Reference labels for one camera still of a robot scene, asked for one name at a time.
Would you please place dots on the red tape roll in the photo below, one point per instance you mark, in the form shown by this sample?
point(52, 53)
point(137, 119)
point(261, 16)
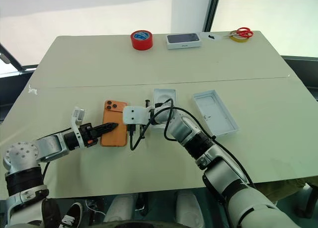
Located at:
point(141, 40)

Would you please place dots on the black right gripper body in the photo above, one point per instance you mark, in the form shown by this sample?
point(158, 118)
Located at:
point(141, 129)

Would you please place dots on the yellow tape roll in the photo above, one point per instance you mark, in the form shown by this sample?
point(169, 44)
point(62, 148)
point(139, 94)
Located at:
point(239, 39)

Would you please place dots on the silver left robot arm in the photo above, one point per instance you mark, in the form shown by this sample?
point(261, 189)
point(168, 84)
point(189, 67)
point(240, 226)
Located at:
point(53, 144)

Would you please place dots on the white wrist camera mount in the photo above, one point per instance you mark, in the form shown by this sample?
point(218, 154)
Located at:
point(135, 115)
point(79, 114)

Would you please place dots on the black window frame post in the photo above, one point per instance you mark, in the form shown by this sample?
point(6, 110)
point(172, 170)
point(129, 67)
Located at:
point(212, 9)

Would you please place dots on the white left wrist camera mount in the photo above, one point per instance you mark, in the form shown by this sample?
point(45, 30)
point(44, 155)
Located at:
point(79, 114)

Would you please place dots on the white rounded shell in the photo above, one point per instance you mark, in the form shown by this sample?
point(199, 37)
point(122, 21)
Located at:
point(119, 209)
point(190, 209)

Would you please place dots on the closed printed phone box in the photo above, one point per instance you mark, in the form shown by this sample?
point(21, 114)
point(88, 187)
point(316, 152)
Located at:
point(183, 39)

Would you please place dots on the black and white sneaker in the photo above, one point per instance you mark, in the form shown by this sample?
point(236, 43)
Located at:
point(72, 215)

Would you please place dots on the white phone box base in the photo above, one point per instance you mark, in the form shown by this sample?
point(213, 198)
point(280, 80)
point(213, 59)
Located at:
point(165, 95)

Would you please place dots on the black slanted window bar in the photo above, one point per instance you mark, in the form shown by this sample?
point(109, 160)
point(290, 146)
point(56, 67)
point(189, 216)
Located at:
point(11, 57)

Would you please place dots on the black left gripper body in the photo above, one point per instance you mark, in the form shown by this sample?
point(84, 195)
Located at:
point(85, 134)

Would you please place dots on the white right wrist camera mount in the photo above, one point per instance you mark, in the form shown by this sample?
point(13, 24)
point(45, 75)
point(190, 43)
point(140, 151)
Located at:
point(135, 115)

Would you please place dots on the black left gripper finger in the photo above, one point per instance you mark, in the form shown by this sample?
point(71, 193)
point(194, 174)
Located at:
point(108, 125)
point(99, 134)

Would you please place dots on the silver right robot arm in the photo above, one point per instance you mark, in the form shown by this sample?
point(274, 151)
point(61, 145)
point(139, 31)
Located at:
point(223, 168)

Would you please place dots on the orange smartphone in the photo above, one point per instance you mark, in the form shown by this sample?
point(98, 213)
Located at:
point(113, 136)

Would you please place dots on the white phone box lid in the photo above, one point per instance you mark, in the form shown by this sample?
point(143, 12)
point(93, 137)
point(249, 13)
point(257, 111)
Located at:
point(214, 113)

